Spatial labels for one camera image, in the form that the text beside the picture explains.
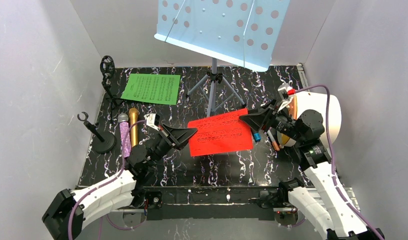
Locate black marker blue cap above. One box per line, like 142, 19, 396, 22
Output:
252, 132, 262, 143

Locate red sheet music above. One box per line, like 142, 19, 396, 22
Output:
187, 108, 254, 157

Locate gold microphone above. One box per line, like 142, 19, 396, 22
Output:
128, 107, 139, 148

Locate purple glitter microphone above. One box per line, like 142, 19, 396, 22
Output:
117, 113, 131, 158

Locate green sheet music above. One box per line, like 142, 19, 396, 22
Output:
121, 73, 181, 105

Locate black round-base mic stand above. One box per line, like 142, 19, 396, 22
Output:
77, 111, 117, 154

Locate grey tripod music stand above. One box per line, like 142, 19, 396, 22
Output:
153, 0, 292, 118

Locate black tripod mic stand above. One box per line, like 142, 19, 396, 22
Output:
99, 55, 131, 111

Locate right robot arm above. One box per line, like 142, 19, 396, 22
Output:
240, 107, 385, 240

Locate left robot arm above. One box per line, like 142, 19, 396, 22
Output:
41, 124, 198, 240

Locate white marker orange cap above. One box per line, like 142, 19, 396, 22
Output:
266, 130, 281, 152

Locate white drum orange head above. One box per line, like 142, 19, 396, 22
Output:
278, 85, 342, 143

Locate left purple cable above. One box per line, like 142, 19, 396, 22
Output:
67, 119, 149, 240

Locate purple cable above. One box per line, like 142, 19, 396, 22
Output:
287, 84, 385, 240
67, 119, 149, 240

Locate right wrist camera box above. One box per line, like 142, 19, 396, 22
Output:
277, 83, 294, 110

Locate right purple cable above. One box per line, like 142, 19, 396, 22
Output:
287, 84, 385, 240

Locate aluminium base frame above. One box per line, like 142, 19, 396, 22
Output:
54, 187, 371, 240

